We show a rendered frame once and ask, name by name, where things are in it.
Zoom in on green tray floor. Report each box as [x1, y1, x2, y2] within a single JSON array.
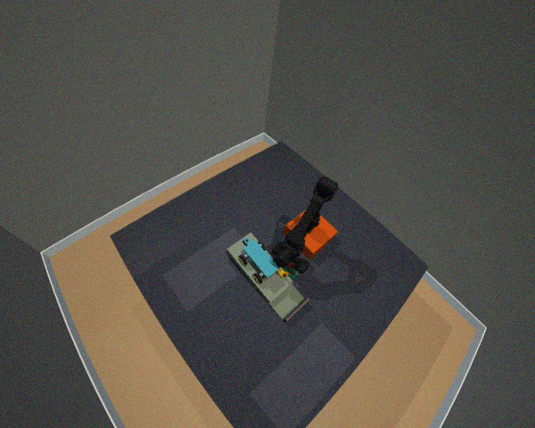
[[283, 265, 300, 278]]

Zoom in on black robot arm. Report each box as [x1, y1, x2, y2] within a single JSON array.
[[274, 176, 339, 268]]

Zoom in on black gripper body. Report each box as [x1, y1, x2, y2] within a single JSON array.
[[272, 243, 309, 274]]

